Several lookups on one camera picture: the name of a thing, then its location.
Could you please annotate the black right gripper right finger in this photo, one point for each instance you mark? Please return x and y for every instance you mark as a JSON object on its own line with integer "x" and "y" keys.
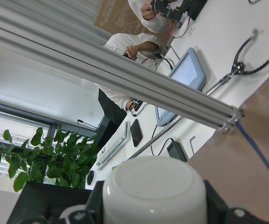
{"x": 216, "y": 207}

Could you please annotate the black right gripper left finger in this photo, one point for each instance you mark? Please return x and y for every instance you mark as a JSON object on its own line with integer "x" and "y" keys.
{"x": 94, "y": 205}

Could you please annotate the cream white plastic cup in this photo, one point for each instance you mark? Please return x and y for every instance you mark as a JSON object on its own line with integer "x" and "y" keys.
{"x": 154, "y": 190}

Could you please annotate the person's hand holding board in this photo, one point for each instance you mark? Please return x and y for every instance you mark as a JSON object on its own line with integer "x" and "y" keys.
{"x": 147, "y": 12}

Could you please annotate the green potted plant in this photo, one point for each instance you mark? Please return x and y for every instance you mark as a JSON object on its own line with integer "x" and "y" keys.
{"x": 66, "y": 158}

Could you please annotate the black power adapter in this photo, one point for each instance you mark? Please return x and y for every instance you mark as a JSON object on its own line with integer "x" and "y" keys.
{"x": 175, "y": 151}

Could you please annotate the allen key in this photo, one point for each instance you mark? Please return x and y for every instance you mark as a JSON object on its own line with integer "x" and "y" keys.
{"x": 191, "y": 145}

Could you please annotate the white keyboard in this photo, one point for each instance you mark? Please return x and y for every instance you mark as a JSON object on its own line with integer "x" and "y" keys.
{"x": 116, "y": 142}

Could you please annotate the black smartphone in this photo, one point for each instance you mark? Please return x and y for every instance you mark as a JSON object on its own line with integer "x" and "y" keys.
{"x": 136, "y": 133}

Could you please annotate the blue teach pendant tablet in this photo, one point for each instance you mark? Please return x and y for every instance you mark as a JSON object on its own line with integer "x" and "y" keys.
{"x": 187, "y": 71}

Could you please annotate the green handled reacher grabber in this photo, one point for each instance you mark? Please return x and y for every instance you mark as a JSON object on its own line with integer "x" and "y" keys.
{"x": 238, "y": 68}

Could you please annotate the aluminium frame post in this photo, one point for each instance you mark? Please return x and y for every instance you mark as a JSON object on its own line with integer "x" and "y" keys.
{"x": 27, "y": 37}

